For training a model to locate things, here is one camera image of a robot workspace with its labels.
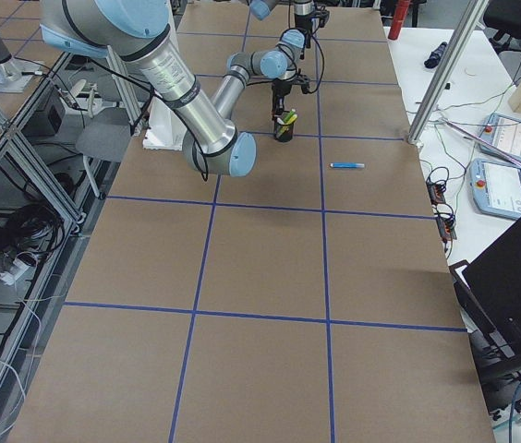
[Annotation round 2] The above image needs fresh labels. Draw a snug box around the teach pendant tablet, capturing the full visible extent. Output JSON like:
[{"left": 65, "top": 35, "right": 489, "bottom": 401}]
[
  {"left": 469, "top": 158, "right": 521, "bottom": 220},
  {"left": 479, "top": 113, "right": 521, "bottom": 161}
]

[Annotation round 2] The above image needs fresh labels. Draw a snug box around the folded dark umbrella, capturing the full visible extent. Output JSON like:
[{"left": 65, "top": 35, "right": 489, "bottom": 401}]
[{"left": 423, "top": 42, "right": 448, "bottom": 69}]

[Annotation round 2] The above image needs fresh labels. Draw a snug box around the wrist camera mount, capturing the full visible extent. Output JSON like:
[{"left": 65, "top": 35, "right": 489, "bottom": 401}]
[
  {"left": 288, "top": 73, "right": 311, "bottom": 94},
  {"left": 310, "top": 7, "right": 330, "bottom": 30}
]

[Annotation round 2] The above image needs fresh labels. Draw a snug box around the green marker pen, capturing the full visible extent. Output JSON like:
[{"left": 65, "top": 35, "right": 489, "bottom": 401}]
[{"left": 281, "top": 108, "right": 296, "bottom": 123}]

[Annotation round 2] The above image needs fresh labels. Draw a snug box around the blue marker pen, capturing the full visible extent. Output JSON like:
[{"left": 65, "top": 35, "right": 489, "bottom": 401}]
[{"left": 329, "top": 162, "right": 365, "bottom": 170}]

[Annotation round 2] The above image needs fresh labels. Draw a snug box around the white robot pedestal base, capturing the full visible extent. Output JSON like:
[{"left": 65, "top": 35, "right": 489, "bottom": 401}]
[{"left": 142, "top": 98, "right": 187, "bottom": 151}]

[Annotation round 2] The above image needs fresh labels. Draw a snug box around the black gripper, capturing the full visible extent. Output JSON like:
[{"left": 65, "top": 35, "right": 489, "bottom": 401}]
[
  {"left": 272, "top": 78, "right": 292, "bottom": 119},
  {"left": 294, "top": 14, "right": 312, "bottom": 60}
]

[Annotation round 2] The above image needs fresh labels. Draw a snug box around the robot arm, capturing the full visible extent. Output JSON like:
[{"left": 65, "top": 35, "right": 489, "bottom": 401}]
[
  {"left": 242, "top": 1, "right": 320, "bottom": 60},
  {"left": 41, "top": 0, "right": 305, "bottom": 177}
]

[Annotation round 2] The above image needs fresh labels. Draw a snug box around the lower teach pendant tablet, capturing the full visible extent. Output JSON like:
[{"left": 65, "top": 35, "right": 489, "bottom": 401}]
[{"left": 469, "top": 158, "right": 521, "bottom": 220}]

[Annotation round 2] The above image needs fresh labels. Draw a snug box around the grey office chair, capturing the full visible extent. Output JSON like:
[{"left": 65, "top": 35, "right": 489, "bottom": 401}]
[{"left": 75, "top": 106, "right": 132, "bottom": 199}]

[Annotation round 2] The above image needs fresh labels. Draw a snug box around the black mesh pen cup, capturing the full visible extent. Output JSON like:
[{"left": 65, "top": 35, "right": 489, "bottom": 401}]
[{"left": 273, "top": 117, "right": 296, "bottom": 143}]

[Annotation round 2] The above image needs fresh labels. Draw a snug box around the upper teach pendant tablet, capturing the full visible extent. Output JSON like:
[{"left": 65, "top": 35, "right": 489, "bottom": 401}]
[{"left": 479, "top": 113, "right": 521, "bottom": 161}]

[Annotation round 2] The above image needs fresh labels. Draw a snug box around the aluminium frame post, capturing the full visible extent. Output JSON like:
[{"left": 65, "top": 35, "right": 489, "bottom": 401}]
[{"left": 406, "top": 0, "right": 489, "bottom": 145}]

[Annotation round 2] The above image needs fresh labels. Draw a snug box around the black laptop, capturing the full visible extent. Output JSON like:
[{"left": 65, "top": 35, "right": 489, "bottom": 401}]
[{"left": 463, "top": 218, "right": 521, "bottom": 341}]

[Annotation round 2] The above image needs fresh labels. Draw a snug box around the yellow marker pen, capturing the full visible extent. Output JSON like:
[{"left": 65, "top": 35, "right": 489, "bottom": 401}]
[{"left": 284, "top": 111, "right": 297, "bottom": 125}]

